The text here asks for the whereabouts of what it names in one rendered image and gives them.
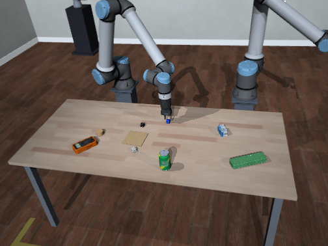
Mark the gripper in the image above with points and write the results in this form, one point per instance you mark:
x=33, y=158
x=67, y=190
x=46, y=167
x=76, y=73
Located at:
x=165, y=107

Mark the blue die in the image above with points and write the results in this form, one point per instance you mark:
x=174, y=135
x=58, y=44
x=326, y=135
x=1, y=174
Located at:
x=168, y=121

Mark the black die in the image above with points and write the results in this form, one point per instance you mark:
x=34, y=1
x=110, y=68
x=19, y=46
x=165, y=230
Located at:
x=142, y=124

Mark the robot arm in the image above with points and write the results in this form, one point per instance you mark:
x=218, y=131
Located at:
x=257, y=34
x=106, y=42

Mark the tan mat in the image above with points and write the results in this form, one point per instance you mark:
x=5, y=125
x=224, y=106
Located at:
x=135, y=138

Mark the white die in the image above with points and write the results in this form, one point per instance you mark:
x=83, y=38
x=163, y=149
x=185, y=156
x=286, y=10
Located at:
x=134, y=150

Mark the green can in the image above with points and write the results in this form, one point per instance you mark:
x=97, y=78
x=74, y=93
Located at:
x=164, y=161

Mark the blue box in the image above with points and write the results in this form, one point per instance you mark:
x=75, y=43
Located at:
x=222, y=130

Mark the wooden table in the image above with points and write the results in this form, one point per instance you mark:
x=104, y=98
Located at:
x=205, y=162

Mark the tan cork cylinder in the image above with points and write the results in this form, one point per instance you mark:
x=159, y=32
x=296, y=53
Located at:
x=99, y=132

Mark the orange multimeter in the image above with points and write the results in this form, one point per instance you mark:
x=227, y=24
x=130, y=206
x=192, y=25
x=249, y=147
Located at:
x=84, y=145

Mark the green block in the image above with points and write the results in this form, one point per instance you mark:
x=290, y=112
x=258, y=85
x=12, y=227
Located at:
x=247, y=160

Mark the jointed stand on dark box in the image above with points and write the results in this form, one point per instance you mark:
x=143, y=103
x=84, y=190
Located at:
x=82, y=29

